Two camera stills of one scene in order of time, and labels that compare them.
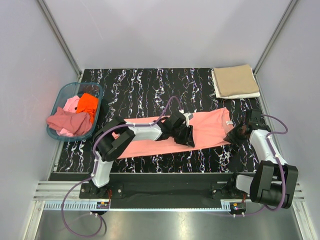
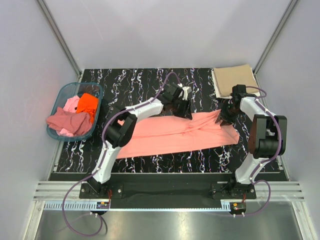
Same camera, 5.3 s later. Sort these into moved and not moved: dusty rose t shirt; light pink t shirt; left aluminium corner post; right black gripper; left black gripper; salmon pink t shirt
Moved: right black gripper; left black gripper
Not moved: left aluminium corner post; salmon pink t shirt; light pink t shirt; dusty rose t shirt
